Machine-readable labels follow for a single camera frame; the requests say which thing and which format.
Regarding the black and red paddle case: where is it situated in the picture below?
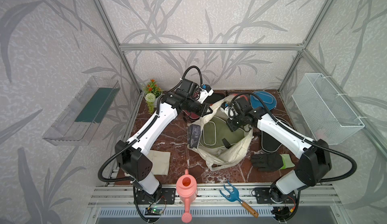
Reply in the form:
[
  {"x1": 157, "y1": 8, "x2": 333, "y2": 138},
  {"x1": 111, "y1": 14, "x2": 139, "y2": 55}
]
[{"x1": 205, "y1": 93, "x2": 226, "y2": 105}]

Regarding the olive green paddle case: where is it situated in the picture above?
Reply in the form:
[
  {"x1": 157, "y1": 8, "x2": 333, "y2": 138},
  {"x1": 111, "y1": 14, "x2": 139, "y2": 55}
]
[{"x1": 199, "y1": 117, "x2": 244, "y2": 149}]

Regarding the beige canvas bag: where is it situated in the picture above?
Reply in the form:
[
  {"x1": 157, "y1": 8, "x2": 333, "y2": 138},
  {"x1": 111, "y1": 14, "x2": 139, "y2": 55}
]
[{"x1": 187, "y1": 95, "x2": 254, "y2": 172}]

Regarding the blue paddle case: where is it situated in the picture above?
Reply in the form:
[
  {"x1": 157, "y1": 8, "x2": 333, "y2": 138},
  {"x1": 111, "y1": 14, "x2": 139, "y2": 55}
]
[{"x1": 250, "y1": 91, "x2": 277, "y2": 111}]

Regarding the maroon paddle case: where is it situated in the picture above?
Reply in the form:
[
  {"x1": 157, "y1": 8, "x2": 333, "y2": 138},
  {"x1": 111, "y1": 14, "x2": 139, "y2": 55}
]
[{"x1": 182, "y1": 110, "x2": 200, "y2": 123}]

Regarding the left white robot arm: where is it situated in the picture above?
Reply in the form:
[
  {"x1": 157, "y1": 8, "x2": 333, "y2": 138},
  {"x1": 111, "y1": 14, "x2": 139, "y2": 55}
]
[{"x1": 116, "y1": 89, "x2": 214, "y2": 195}]

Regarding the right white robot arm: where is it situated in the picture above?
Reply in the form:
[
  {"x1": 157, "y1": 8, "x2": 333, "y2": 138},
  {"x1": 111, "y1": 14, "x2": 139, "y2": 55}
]
[{"x1": 227, "y1": 107, "x2": 332, "y2": 196}]

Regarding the green artificial plant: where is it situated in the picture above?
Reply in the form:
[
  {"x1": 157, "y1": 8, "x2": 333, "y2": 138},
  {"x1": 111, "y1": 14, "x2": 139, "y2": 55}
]
[{"x1": 143, "y1": 79, "x2": 163, "y2": 114}]

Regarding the black and green glove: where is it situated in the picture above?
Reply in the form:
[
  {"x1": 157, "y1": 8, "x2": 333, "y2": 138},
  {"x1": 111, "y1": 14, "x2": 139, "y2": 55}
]
[{"x1": 250, "y1": 153, "x2": 295, "y2": 172}]

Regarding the beige work glove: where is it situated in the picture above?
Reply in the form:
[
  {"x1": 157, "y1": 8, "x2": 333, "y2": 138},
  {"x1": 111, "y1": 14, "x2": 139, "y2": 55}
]
[{"x1": 123, "y1": 150, "x2": 171, "y2": 177}]

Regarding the blue hand rake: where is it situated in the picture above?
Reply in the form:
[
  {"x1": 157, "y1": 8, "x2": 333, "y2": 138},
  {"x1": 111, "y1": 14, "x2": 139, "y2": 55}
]
[{"x1": 219, "y1": 181, "x2": 259, "y2": 218}]

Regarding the pink watering can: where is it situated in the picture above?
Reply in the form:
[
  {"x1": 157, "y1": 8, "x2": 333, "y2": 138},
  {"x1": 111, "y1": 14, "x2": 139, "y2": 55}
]
[{"x1": 176, "y1": 169, "x2": 198, "y2": 224}]

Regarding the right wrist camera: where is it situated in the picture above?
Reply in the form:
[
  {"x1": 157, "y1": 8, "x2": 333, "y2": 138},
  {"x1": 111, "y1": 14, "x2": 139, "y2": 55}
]
[{"x1": 223, "y1": 96, "x2": 253, "y2": 119}]

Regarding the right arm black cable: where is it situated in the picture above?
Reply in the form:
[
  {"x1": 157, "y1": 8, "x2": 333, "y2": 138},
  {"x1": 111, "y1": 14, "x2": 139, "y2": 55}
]
[{"x1": 228, "y1": 92, "x2": 357, "y2": 183}]

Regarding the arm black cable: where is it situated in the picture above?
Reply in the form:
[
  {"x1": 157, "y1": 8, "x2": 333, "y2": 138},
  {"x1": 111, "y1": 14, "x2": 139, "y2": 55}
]
[
  {"x1": 228, "y1": 92, "x2": 357, "y2": 183},
  {"x1": 97, "y1": 65, "x2": 204, "y2": 183}
]

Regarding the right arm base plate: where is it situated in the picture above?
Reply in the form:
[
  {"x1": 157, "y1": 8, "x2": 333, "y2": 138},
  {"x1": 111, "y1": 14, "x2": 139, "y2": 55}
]
[{"x1": 252, "y1": 187, "x2": 298, "y2": 204}]

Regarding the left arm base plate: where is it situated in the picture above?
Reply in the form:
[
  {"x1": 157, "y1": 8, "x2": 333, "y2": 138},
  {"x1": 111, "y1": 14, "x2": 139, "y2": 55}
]
[{"x1": 135, "y1": 187, "x2": 176, "y2": 205}]

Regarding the white wire mesh basket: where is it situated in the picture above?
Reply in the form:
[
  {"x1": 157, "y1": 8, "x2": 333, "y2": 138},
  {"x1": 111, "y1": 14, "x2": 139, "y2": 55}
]
[{"x1": 292, "y1": 73, "x2": 364, "y2": 145}]

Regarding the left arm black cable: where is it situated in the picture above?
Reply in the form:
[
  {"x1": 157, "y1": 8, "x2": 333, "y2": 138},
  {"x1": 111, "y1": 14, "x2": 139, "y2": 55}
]
[{"x1": 97, "y1": 65, "x2": 204, "y2": 183}]

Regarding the clear plastic wall shelf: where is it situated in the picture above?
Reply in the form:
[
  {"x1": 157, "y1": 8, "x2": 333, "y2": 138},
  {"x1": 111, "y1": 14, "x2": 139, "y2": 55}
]
[{"x1": 42, "y1": 76, "x2": 121, "y2": 146}]

